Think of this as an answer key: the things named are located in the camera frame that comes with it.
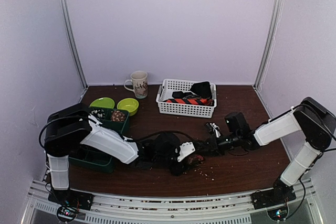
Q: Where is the rolled tie in tray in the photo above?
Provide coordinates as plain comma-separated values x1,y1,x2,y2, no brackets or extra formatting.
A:
111,110,126,122

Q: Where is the green compartment tray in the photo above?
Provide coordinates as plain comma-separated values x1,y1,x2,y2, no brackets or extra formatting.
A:
69,107,130,174

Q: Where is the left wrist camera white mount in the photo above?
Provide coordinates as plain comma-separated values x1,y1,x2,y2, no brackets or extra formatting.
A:
177,142,195,162

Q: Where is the white perforated plastic basket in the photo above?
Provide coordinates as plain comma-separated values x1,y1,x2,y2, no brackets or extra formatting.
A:
156,79,217,119

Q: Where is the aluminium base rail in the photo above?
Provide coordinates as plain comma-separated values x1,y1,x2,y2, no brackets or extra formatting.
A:
20,178,323,224

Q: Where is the orange navy striped tie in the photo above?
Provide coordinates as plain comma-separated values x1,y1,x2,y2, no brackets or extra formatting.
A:
164,99,213,106

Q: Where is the right aluminium frame post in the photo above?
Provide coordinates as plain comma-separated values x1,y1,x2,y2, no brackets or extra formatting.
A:
254,0,284,91

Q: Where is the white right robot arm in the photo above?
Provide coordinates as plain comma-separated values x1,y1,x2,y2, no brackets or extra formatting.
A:
197,97,335,204

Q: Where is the left aluminium frame post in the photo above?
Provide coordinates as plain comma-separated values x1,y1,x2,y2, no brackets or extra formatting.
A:
60,0,88,89

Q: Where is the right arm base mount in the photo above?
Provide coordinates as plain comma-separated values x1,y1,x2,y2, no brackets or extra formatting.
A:
251,186,296,222

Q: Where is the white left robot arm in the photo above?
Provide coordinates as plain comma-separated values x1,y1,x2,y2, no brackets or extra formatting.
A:
38,103,196,205

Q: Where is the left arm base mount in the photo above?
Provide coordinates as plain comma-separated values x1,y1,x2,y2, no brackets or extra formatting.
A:
48,190,94,222

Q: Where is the white patterned rolled tie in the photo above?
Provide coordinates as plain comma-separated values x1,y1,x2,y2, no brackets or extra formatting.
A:
90,108,107,121

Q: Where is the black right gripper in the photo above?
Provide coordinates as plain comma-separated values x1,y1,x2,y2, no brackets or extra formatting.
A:
198,132,241,156

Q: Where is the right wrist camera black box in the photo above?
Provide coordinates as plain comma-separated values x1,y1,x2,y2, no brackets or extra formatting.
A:
225,112,250,135

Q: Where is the lime green plate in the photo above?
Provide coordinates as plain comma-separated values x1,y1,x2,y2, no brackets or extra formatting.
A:
89,97,115,109

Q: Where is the lime green bowl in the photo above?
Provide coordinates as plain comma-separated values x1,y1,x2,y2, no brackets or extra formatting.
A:
117,98,139,116

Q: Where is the cream patterned mug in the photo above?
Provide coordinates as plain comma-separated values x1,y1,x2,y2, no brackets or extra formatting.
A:
123,71,148,99

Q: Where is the aluminium frame post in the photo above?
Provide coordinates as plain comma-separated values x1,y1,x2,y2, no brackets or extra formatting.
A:
60,0,88,89
254,0,284,91

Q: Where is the dark red patterned tie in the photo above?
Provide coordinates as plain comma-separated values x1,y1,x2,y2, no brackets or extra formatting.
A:
184,155,204,169

